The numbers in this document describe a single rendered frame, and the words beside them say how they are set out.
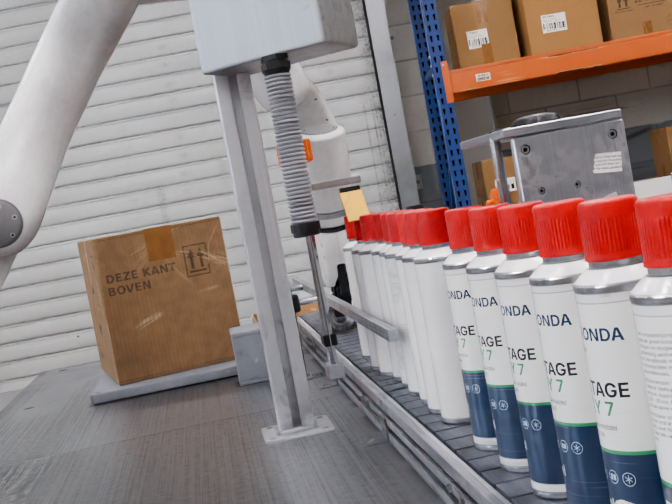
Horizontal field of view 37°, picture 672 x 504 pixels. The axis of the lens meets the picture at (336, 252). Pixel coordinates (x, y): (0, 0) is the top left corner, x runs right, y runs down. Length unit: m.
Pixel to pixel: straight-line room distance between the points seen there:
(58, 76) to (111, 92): 4.19
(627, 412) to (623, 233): 0.10
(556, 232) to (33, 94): 1.05
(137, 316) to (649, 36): 3.69
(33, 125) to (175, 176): 4.11
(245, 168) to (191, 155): 4.35
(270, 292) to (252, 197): 0.12
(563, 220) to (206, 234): 1.31
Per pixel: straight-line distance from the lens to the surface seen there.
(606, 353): 0.57
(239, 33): 1.21
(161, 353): 1.88
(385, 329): 1.11
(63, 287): 5.78
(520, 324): 0.70
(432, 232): 0.96
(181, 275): 1.88
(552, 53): 5.01
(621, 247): 0.56
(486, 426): 0.87
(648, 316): 0.50
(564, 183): 0.89
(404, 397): 1.14
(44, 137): 1.54
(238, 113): 1.27
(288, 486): 1.06
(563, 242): 0.63
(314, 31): 1.16
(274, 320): 1.27
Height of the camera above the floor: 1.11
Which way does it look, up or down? 3 degrees down
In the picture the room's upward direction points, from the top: 10 degrees counter-clockwise
